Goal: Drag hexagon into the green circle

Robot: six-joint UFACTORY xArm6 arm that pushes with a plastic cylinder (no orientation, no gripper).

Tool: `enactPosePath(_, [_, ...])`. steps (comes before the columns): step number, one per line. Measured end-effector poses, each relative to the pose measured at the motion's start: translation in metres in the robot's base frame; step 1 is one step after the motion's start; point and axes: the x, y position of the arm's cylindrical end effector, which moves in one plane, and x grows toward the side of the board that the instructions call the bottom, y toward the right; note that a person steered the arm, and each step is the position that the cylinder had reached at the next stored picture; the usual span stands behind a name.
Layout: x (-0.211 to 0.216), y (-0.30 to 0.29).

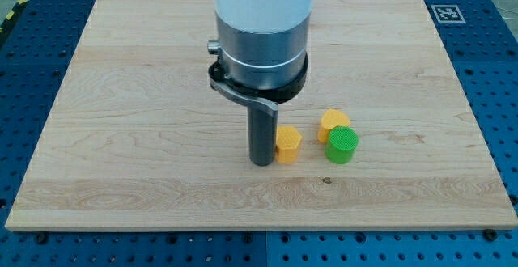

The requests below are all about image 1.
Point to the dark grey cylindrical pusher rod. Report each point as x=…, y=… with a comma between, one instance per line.
x=262, y=126

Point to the black tool mount with lever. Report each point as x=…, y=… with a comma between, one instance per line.
x=264, y=100

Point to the yellow hexagon block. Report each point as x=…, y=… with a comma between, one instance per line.
x=288, y=140

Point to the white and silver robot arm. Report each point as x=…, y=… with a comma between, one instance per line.
x=262, y=62

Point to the yellow heart block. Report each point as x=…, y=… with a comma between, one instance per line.
x=329, y=120

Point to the green cylinder block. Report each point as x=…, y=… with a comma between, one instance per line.
x=341, y=145

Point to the light wooden board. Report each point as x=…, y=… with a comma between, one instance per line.
x=136, y=139

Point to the white fiducial marker tag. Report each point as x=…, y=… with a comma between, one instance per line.
x=445, y=13

